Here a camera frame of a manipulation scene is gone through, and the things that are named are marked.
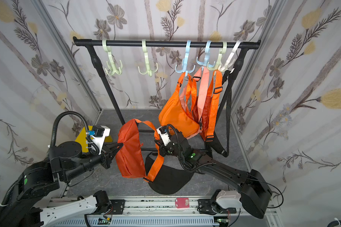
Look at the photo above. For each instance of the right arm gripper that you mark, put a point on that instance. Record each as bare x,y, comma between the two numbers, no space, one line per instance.
168,145

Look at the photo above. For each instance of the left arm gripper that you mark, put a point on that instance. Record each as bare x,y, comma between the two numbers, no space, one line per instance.
106,157

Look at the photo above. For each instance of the red-orange sling bag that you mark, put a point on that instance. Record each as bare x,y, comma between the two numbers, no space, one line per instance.
129,158

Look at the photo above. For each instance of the bright orange sling bag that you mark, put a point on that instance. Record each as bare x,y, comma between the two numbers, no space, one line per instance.
177,110

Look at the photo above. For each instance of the dark orange backpack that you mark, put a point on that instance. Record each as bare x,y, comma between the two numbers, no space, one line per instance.
215,89

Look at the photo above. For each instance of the pink sling bag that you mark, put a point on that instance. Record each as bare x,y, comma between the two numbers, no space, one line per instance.
201,88

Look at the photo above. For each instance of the black sling bag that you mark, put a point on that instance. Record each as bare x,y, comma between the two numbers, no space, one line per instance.
214,141

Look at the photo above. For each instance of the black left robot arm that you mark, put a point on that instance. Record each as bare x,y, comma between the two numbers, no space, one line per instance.
63,163

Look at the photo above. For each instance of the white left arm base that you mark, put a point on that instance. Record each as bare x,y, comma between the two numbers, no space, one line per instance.
95,204

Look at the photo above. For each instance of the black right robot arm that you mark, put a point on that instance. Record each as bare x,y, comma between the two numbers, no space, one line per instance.
254,190

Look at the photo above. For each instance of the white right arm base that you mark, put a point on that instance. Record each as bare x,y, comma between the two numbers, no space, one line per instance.
227,199

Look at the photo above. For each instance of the blue hook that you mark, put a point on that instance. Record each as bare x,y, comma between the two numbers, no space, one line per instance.
205,62
184,63

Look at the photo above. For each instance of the green hook far left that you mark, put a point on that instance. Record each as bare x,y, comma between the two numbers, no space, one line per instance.
112,68

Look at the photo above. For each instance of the green hook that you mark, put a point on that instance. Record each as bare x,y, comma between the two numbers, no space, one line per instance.
216,65
112,68
148,71

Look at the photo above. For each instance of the yellow lidded box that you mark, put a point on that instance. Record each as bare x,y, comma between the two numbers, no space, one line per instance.
81,138

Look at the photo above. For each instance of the black clothes rack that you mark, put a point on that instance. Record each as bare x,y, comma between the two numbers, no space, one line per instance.
89,44

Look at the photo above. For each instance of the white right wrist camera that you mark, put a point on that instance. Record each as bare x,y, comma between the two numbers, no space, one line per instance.
164,135

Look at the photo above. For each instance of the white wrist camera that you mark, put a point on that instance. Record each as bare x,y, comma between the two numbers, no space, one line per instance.
164,135
99,135

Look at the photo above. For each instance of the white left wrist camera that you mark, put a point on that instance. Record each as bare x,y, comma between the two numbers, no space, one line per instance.
99,135

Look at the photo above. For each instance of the pink tag on rail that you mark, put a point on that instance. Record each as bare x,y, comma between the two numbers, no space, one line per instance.
182,203

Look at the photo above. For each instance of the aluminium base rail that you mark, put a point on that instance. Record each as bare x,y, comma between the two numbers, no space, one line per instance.
161,211

